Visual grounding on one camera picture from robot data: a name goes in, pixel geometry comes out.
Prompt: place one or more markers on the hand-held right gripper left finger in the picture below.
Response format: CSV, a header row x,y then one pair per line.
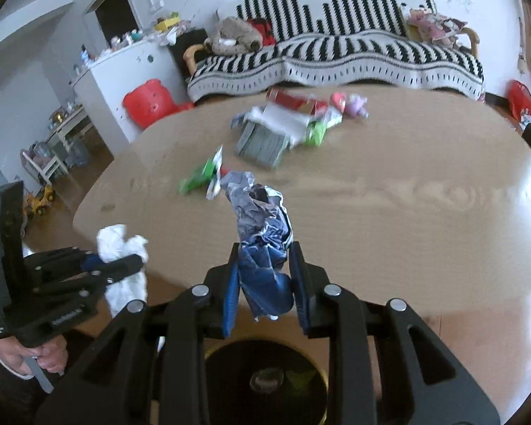
x,y
231,294

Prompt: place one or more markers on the red box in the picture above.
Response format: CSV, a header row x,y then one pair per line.
x,y
296,102

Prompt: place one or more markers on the red cushion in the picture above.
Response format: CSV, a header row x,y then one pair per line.
x,y
263,31

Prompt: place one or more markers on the dark cloth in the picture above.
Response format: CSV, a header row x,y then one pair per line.
x,y
183,40

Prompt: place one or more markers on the black white striped blanket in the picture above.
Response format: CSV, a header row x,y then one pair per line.
x,y
336,48

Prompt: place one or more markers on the green packet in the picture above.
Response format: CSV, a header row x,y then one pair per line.
x,y
316,133

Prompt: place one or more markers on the person's left forearm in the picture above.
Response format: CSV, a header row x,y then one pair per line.
x,y
0,392

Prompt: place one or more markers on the black bin with gold rim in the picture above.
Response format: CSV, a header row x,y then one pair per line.
x,y
230,363

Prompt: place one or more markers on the person's left hand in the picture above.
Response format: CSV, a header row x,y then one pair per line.
x,y
13,356

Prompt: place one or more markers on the pink patterned cushion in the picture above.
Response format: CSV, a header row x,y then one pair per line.
x,y
433,24

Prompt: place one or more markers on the white rack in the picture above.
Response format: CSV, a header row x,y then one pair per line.
x,y
44,164

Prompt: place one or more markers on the clear water jug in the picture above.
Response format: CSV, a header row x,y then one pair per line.
x,y
78,152

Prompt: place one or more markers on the pile of crumpled wrappers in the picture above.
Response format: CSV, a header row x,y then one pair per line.
x,y
266,380

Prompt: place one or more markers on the white tissue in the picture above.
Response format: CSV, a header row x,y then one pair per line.
x,y
115,239

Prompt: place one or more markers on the wooden frame sofa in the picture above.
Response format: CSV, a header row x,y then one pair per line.
x,y
190,55

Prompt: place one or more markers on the grey ribbed packet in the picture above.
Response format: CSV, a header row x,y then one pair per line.
x,y
261,146

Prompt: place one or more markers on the white door frame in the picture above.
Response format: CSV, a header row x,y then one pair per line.
x,y
88,13

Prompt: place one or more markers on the row of small bottles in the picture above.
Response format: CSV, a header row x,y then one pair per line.
x,y
119,40

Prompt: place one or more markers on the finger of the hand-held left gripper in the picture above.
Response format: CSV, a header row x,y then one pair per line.
x,y
115,269
62,259

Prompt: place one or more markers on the white cabinet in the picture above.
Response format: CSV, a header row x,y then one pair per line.
x,y
124,71

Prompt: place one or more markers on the yellow toy truck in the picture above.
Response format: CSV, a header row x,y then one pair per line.
x,y
40,201

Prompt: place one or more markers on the brown plush toy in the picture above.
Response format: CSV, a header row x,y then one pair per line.
x,y
230,35

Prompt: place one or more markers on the red plastic stool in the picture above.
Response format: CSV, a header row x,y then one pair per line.
x,y
148,102

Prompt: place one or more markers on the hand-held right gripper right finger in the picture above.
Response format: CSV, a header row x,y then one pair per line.
x,y
301,294

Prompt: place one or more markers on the green snack wrapper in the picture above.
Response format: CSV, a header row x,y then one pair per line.
x,y
199,179

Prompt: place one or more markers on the white wall socket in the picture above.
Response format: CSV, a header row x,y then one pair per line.
x,y
157,5

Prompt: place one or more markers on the white low table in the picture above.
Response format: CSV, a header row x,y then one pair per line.
x,y
71,121

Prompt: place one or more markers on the red bag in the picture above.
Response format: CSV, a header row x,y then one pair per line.
x,y
521,99

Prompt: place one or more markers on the yellow toy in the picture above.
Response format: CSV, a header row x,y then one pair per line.
x,y
168,23

